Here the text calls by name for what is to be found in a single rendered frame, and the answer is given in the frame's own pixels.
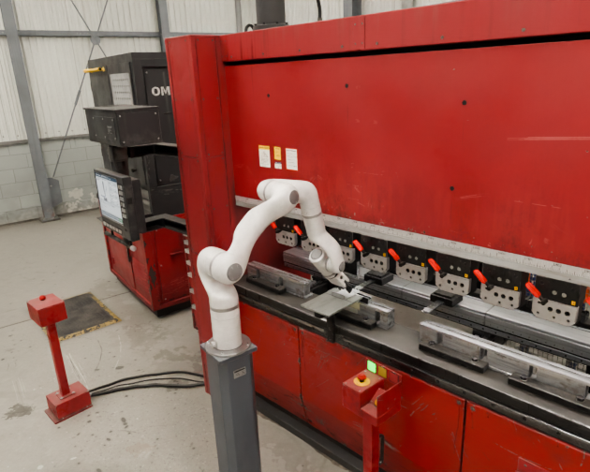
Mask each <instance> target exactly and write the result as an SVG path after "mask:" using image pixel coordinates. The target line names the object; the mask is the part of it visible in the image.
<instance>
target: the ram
mask: <svg viewBox="0 0 590 472"><path fill-rule="evenodd" d="M225 73H226V85H227V96H228V107H229V130H230V141H231V152H232V164H233V176H234V187H235V196H240V197H245V198H249V199H257V200H262V199H260V198H259V196H258V193H257V189H258V185H259V184H260V183H261V182H262V181H264V180H268V179H285V180H297V181H306V182H309V183H311V184H313V185H314V186H315V188H316V190H317V193H318V198H319V202H320V207H321V212H322V213H323V214H328V215H333V216H337V217H342V218H346V219H351V220H355V221H360V222H364V223H369V224H373V225H378V226H382V227H387V228H391V229H399V230H404V231H408V232H413V233H418V234H422V235H426V236H431V237H436V238H440V239H444V240H449V241H454V242H458V243H466V244H471V245H475V246H479V247H484V248H489V249H493V250H497V251H502V252H507V253H511V254H515V255H520V256H525V257H530V258H537V259H542V260H547V261H550V262H555V263H560V264H565V265H568V266H573V267H578V268H583V269H586V270H590V39H586V40H572V41H559V42H547V43H534V44H521V45H508V46H495V47H482V48H470V49H457V50H444V51H430V52H406V53H393V54H380V55H367V56H354V57H342V58H329V59H316V60H303V61H290V62H277V63H264V64H252V65H238V66H225ZM259 145H262V146H269V148H270V164H271V167H270V168H268V167H262V166H261V165H260V163H259V148H258V146H259ZM274 147H280V149H281V160H277V159H274ZM286 148H292V149H297V157H298V170H287V163H286ZM274 162H281V168H282V169H276V168H275V164H274ZM262 201H263V200H262ZM324 225H325V226H327V227H332V228H336V229H343V230H347V231H351V232H356V233H360V234H363V235H368V236H372V237H376V238H379V239H384V240H388V241H392V242H397V243H403V244H408V245H412V246H416V247H420V248H424V249H428V250H433V251H436V252H440V253H445V254H449V255H453V256H457V257H461V258H469V259H473V260H476V261H480V262H485V263H489V264H493V265H497V266H501V267H505V268H510V269H513V270H517V271H522V272H526V273H533V274H537V275H541V276H546V277H550V278H553V279H558V280H562V281H566V282H570V283H574V284H578V285H582V286H587V287H590V279H588V278H584V277H580V276H576V275H571V274H567V273H560V272H555V271H551V270H546V269H542V268H538V267H534V266H529V265H525V264H521V263H517V262H512V261H508V260H503V259H500V258H492V257H487V256H483V255H479V254H475V253H470V252H465V251H462V250H457V249H453V248H448V247H445V246H440V245H436V244H431V243H424V242H420V241H415V240H411V239H407V238H403V237H398V236H394V235H390V234H386V233H381V232H377V231H372V230H369V229H361V228H356V227H352V226H348V225H344V224H339V223H335V222H331V221H327V220H324Z"/></svg>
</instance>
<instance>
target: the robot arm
mask: <svg viewBox="0 0 590 472"><path fill-rule="evenodd" d="M257 193H258V196H259V198H260V199H262V200H263V201H265V202H263V203H261V204H260V205H259V206H257V207H255V208H253V209H251V210H250V211H249V212H248V213H247V214H246V215H245V216H244V218H243V219H242V220H241V222H240V223H239V224H238V226H237V228H236V229H235V231H234V234H233V241H232V244H231V247H230V248H229V250H228V251H224V250H222V249H220V248H217V247H212V246H211V247H206V248H204V249H203V250H201V251H200V253H199V255H198V260H197V267H198V272H199V277H200V280H201V282H202V284H203V285H204V287H205V289H206V291H207V294H208V296H209V303H210V312H211V321H212V330H213V337H212V338H211V339H210V340H209V341H207V343H206V346H205V347H206V351H207V352H208V353H209V354H210V355H212V356H215V357H218V358H229V357H234V356H238V355H240V354H243V353H244V352H245V351H246V350H247V349H248V348H250V346H251V341H250V338H249V337H248V336H246V335H245V334H242V328H241V317H240V306H239V297H238V293H237V290H236V288H235V286H233V284H234V283H236V282H238V281H239V280H240V279H241V278H242V276H243V274H244V272H245V269H246V266H247V263H248V260H249V257H250V254H251V251H252V248H253V246H254V244H255V242H256V240H257V239H258V237H259V236H260V235H261V233H262V232H263V231H264V230H265V229H266V228H267V227H268V226H269V225H270V224H271V223H272V222H273V221H275V220H276V219H278V218H280V217H282V216H284V215H286V214H288V213H289V212H291V211H292V210H293V209H294V208H295V207H296V205H297V204H298V203H300V207H301V211H302V218H303V222H304V225H305V229H306V233H307V236H308V238H309V240H310V241H311V242H313V243H316V244H317V245H319V246H320V247H318V248H315V249H314V250H313V251H312V252H311V253H310V255H309V259H310V261H311V262H312V263H313V264H314V265H315V266H316V268H317V269H318V270H319V271H320V272H321V273H322V275H323V276H324V277H325V278H327V279H328V280H329V281H330V282H331V283H332V284H334V285H335V286H337V288H338V289H339V290H341V289H342V288H345V289H346V291H347V292H348V293H350V292H351V291H352V285H351V284H350V283H348V282H349V279H348V278H347V277H346V276H345V275H344V274H343V270H344V269H345V260H344V256H343V252H342V249H341V247H340V245H339V243H338V242H337V241H336V240H335V239H334V238H333V237H332V236H331V235H330V234H329V233H328V232H327V231H326V229H325V225H324V220H323V215H322V212H321V207H320V202H319V198H318V193H317V190H316V188H315V186H314V185H313V184H311V183H309V182H306V181H297V180H285V179H268V180H264V181H262V182H261V183H260V184H259V185H258V189H257ZM346 285H347V287H346Z"/></svg>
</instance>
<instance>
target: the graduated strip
mask: <svg viewBox="0 0 590 472"><path fill-rule="evenodd" d="M235 199H236V200H238V201H241V202H246V203H250V204H255V205H260V204H261V203H263V202H265V201H262V200H257V199H249V198H245V197H240V196H235ZM290 213H293V214H300V215H302V211H301V209H298V208H294V209H293V210H292V211H291V212H290ZM322 215H323V220H327V221H331V222H335V223H339V224H344V225H348V226H352V227H356V228H361V229H369V230H372V231H377V232H381V233H386V234H390V235H394V236H398V237H403V238H407V239H411V240H415V241H420V242H424V243H431V244H436V245H440V246H445V247H448V248H453V249H457V250H462V251H465V252H470V253H475V254H479V255H483V256H487V257H492V258H500V259H503V260H508V261H512V262H517V263H521V264H525V265H529V266H534V267H538V268H542V269H546V270H551V271H555V272H560V273H567V274H571V275H576V276H580V277H584V278H588V279H590V270H586V269H583V268H578V267H573V266H568V265H565V264H560V263H555V262H550V261H547V260H542V259H537V258H530V257H525V256H520V255H515V254H511V253H507V252H502V251H497V250H493V249H489V248H484V247H479V246H475V245H471V244H466V243H458V242H454V241H449V240H444V239H440V238H436V237H431V236H426V235H422V234H418V233H413V232H408V231H404V230H399V229H391V228H387V227H382V226H378V225H373V224H369V223H364V222H360V221H355V220H351V219H346V218H342V217H337V216H333V215H328V214H322Z"/></svg>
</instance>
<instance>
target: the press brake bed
mask: <svg viewBox="0 0 590 472"><path fill-rule="evenodd" d="M237 293H238V297H239V306H240V317H241V328H242V334H245V335H246V336H248V337H249V338H250V341H251V342H252V343H253V344H254V345H256V346H257V348H258V350H257V351H254V352H252V356H253V368H254V379H255V392H256V404H257V411H258V412H260V413H262V414H263V415H264V416H266V417H268V418H269V419H271V420H273V421H274V422H276V423H277V424H279V425H280V426H282V427H283V428H285V429H286V430H288V431H289V432H291V433H292V434H294V435H295V436H297V437H298V438H300V439H301V440H303V441H304V442H306V443H307V444H309V445H311V446H312V447H314V448H315V449H317V450H319V451H321V452H322V453H324V454H326V455H327V456H328V457H330V458H331V459H333V460H334V461H335V462H337V463H338V464H340V465H342V466H343V467H345V468H346V469H348V470H350V471H351V472H363V418H362V417H360V416H358V415H357V414H355V413H354V412H352V411H351V410H349V409H347V408H346V407H344V406H343V383H344V382H345V381H347V380H349V379H350V378H352V377H354V376H355V375H357V374H358V373H360V372H362V371H363V370H365V369H366V358H368V359H370V360H372V361H375V362H377V363H379V364H381V365H383V366H385V367H387V368H389V369H391V370H392V371H394V372H396V373H397V374H399V375H401V376H402V377H401V381H402V384H401V410H400V411H399V412H397V413H396V414H395V415H393V416H392V417H390V418H389V419H388V420H386V421H385V422H383V423H382V424H380V425H379V433H380V434H383V435H384V461H383V463H382V465H380V466H379V468H378V472H515V471H516V470H517V467H518V459H519V457H520V458H523V459H525V460H526V461H528V462H530V463H532V464H534V465H537V466H539V467H541V468H543V469H545V470H547V471H550V472H590V438H588V437H585V436H583V435H579V434H577V433H574V432H572V431H570V430H568V429H566V428H563V427H561V426H558V425H556V424H554V423H551V422H549V421H546V420H544V419H541V418H539V417H537V416H534V415H532V414H529V413H527V412H525V411H522V410H521V409H518V408H516V407H514V406H510V405H507V404H505V403H503V402H500V401H498V400H495V399H494V398H492V397H489V396H487V395H485V394H482V393H480V392H477V391H474V390H471V389H469V388H467V387H465V386H463V385H460V384H458V383H455V382H453V381H451V380H448V379H446V378H444V377H442V376H438V375H436V374H434V373H431V372H429V371H426V370H424V369H422V368H419V367H418V366H415V365H413V364H411V363H408V362H406V361H402V360H400V359H397V358H395V357H393V356H391V355H389V354H386V353H384V352H382V351H379V350H377V349H374V348H372V347H369V346H367V345H364V344H362V343H360V342H357V341H355V340H352V339H350V338H348V337H345V336H344V335H341V334H339V333H337V332H336V333H335V343H331V342H328V341H327V329H326V328H323V327H321V326H319V325H317V324H315V323H312V322H310V321H308V320H305V319H303V318H300V317H297V316H294V315H292V314H290V313H288V312H286V311H283V310H281V309H279V308H276V307H274V306H271V305H269V304H267V303H265V302H261V301H259V300H257V299H254V298H252V297H249V296H247V295H245V294H242V293H241V292H238V291H237Z"/></svg>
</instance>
